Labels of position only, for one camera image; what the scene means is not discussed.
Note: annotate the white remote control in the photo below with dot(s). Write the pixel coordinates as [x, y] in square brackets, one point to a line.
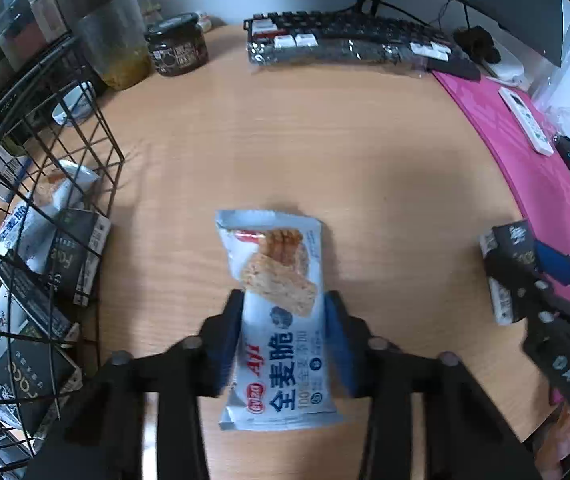
[527, 120]

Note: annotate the glass jar yellow contents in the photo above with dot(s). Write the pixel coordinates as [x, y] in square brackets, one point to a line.
[120, 45]

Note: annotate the white patterned bowl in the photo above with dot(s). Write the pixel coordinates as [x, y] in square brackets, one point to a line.
[72, 110]

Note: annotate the person's right hand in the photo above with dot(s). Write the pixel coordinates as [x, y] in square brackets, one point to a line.
[560, 440]

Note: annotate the dark labelled jar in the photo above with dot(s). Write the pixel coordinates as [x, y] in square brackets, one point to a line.
[175, 52]

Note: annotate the clear plastic wrap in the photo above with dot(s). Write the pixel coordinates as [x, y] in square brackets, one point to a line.
[335, 55]

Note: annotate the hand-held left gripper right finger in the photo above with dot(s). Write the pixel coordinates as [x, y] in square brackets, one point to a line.
[341, 345]

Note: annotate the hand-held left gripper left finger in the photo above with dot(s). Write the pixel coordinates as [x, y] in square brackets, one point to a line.
[230, 340]

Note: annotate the blue white cracker packet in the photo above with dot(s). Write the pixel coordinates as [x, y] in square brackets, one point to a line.
[280, 280]

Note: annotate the clear plastic bag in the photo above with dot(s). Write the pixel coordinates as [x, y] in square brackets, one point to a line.
[560, 85]

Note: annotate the pink desk mat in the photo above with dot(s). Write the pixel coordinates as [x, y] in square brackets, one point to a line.
[515, 170]

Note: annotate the black keyboard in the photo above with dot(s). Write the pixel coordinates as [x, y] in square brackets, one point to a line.
[355, 27]

